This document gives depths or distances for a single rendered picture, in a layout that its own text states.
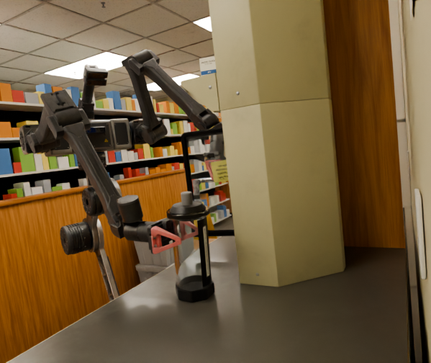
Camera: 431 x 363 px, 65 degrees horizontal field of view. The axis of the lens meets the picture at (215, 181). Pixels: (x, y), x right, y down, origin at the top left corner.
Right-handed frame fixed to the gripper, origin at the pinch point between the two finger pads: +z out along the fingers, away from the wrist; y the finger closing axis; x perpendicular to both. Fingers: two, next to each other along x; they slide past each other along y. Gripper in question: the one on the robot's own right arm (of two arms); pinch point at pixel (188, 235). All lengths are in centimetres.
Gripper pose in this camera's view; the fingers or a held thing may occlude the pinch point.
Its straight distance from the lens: 88.8
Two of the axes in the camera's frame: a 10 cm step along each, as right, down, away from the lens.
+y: 4.7, -1.5, 8.7
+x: 0.7, 9.9, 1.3
